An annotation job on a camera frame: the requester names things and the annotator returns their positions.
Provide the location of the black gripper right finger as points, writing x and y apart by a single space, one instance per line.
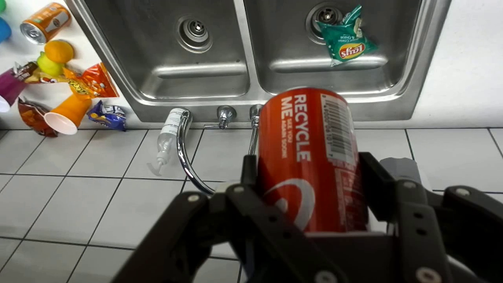
446 237

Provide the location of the green snack bag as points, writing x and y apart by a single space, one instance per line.
347 42

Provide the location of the blue plastic cup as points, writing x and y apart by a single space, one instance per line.
4 31

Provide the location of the green bowl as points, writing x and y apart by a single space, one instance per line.
2 6

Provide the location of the clear pump sanitizer bottle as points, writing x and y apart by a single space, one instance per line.
167 139

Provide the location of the orange plastic cup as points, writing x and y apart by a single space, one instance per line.
68 114

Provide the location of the blue snack wrapper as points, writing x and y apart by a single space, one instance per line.
108 116

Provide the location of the orange toy fruit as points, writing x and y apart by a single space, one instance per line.
60 50

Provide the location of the chrome gooseneck faucet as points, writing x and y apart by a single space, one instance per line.
183 158

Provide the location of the red-brown snack bag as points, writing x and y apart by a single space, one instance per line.
32 119

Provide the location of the red soda can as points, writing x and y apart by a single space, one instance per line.
309 167

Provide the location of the stainless steel double sink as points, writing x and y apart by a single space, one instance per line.
236 68

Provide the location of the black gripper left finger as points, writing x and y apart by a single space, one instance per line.
210 237

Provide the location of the orange soda can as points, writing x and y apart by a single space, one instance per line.
46 23

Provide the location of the orange chip bag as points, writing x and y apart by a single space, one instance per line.
95 83

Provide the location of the silver snack wrapper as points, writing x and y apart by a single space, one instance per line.
26 73

